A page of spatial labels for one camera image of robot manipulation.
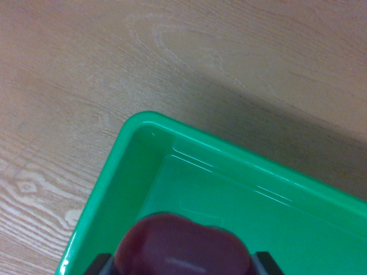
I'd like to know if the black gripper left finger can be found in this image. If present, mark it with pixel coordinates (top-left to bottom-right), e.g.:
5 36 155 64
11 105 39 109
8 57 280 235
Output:
83 253 116 275

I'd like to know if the green plastic bin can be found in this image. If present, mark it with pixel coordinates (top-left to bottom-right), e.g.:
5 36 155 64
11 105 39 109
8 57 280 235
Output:
54 111 367 275

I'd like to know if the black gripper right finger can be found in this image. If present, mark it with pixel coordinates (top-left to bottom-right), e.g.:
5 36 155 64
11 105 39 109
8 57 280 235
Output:
249 251 286 275

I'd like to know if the dark red cherry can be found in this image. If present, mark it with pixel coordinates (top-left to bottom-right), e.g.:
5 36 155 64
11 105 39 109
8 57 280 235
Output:
113 212 253 275

